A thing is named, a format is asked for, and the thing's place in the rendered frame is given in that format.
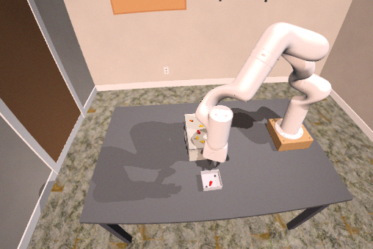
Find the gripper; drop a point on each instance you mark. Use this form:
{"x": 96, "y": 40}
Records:
{"x": 219, "y": 155}

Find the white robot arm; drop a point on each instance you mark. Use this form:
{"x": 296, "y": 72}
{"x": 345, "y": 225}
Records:
{"x": 280, "y": 39}

